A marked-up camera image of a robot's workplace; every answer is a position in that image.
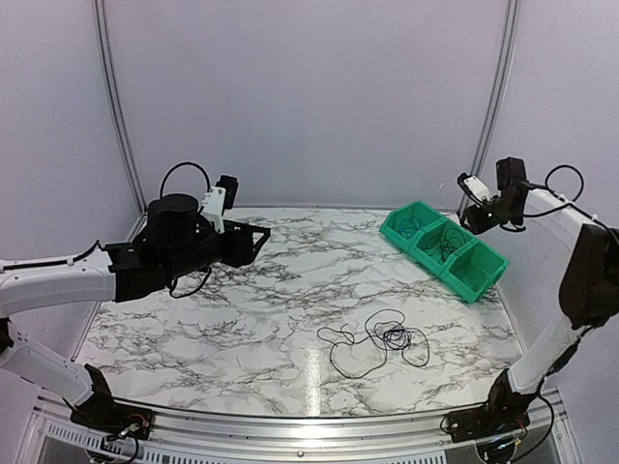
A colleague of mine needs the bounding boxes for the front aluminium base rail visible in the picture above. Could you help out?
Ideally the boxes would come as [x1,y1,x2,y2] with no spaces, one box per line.
[17,391,581,463]

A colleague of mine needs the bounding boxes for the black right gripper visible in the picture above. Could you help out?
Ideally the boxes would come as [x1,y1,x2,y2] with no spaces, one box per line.
[458,195,518,236]

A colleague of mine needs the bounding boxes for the black cable bundle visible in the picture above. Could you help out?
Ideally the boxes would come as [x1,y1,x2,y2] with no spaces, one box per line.
[363,308,431,368]

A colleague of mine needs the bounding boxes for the green three-compartment plastic bin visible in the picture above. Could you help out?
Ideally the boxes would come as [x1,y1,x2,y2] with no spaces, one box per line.
[379,200,509,303]

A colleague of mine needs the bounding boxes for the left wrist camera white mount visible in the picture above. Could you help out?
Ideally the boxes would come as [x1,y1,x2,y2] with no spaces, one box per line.
[200,175,239,234]

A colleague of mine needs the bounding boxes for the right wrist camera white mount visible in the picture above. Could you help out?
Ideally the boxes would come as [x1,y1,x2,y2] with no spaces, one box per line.
[457,173,492,204]

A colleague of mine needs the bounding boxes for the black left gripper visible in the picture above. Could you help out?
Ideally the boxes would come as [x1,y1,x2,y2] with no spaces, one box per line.
[163,219,271,281]

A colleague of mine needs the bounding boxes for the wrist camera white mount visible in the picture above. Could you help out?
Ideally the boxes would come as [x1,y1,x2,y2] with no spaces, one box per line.
[457,173,492,204]
[200,175,239,234]

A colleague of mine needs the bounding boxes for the left aluminium frame post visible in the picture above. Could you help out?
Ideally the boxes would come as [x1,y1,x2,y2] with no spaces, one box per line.
[93,0,146,216]

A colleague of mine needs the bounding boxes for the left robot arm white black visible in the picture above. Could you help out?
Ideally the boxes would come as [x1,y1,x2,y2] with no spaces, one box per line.
[1,188,271,430]

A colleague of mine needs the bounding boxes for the blue wire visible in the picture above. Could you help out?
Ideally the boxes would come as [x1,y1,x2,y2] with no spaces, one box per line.
[392,215,425,239]

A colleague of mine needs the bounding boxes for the aluminium frame post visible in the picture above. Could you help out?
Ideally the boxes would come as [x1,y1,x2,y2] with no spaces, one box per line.
[457,0,522,218]
[93,0,146,216]

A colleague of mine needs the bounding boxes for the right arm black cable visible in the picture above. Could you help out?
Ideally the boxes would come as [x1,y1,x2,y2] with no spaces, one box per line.
[521,164,610,228]

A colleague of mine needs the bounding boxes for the right aluminium frame post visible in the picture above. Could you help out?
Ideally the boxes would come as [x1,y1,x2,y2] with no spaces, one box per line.
[457,0,522,218]

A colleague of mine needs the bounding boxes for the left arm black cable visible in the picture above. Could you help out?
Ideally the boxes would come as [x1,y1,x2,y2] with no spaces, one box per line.
[159,162,213,199]

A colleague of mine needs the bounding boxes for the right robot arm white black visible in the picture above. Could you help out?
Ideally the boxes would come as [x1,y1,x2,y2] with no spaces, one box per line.
[447,158,618,440]

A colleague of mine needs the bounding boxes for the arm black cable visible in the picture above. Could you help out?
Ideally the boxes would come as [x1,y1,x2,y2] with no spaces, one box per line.
[159,162,213,199]
[521,164,610,228]

